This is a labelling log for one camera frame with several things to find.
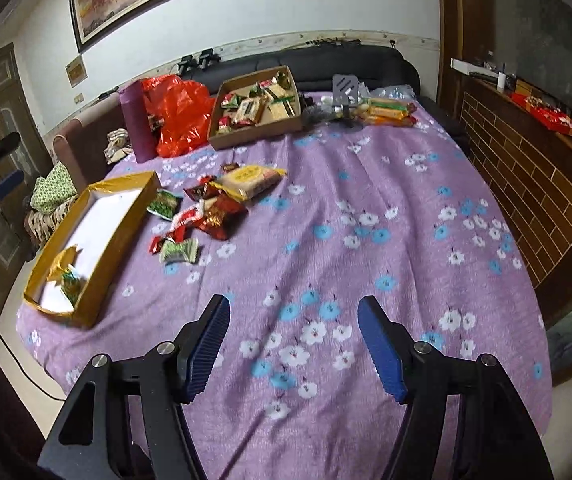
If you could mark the black gadgets on stands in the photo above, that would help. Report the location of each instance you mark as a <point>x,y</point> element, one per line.
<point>201,60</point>

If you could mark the black sofa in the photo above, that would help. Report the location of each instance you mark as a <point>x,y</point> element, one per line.
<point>355,67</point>

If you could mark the green snack packet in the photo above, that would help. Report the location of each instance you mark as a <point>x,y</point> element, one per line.
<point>180,251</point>
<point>164,204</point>

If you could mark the purple bottle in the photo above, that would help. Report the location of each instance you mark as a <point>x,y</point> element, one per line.
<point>138,125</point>

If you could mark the red gift box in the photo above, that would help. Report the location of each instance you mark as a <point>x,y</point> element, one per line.
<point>550,117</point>

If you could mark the red and black candy packet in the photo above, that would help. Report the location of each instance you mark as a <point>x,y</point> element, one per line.
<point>201,191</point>

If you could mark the white shelf board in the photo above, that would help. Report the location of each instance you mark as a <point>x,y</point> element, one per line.
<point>470,67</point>

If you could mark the yellow rice cracker packet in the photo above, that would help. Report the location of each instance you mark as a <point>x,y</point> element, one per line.
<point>251,180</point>

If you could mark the brown cardboard box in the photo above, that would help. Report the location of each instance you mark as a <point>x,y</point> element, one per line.
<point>256,132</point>

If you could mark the red plastic bag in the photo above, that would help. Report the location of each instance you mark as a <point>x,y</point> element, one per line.
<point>186,115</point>

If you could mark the dark red gold snack packet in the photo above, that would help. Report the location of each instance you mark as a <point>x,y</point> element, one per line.
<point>223,217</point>

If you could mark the wooden brick-pattern counter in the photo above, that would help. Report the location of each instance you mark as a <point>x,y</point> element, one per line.
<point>530,185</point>

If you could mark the grey phone stand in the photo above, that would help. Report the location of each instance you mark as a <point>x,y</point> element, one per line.
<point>344,91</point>

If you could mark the black mesh pouch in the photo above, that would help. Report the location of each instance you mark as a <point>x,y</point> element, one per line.
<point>318,112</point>

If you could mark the gold cardboard box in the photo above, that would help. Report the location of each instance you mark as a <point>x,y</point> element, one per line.
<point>116,230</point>

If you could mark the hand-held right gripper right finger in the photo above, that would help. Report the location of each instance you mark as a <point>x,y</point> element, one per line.
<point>380,350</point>

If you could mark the purple floral blanket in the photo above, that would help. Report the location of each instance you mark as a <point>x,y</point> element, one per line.
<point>345,240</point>

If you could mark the small wall plaque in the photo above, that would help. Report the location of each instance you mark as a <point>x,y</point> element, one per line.
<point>76,71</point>

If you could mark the pile of small candy packets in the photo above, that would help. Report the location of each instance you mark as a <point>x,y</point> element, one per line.
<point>181,222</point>

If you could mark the heap of assorted snack packets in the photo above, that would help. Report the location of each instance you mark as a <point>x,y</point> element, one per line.
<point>256,105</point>

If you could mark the green patterned cloth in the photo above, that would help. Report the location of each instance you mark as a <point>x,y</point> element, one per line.
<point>53,187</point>

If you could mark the clear plastic bag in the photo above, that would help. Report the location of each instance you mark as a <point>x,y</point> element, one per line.
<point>395,91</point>

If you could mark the brown armchair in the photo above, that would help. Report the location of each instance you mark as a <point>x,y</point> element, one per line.
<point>83,140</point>

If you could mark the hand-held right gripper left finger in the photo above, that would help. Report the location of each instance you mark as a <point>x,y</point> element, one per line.
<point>211,345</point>

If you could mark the bundle of orange biscuit packets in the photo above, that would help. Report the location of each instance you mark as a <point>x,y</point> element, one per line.
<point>388,112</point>

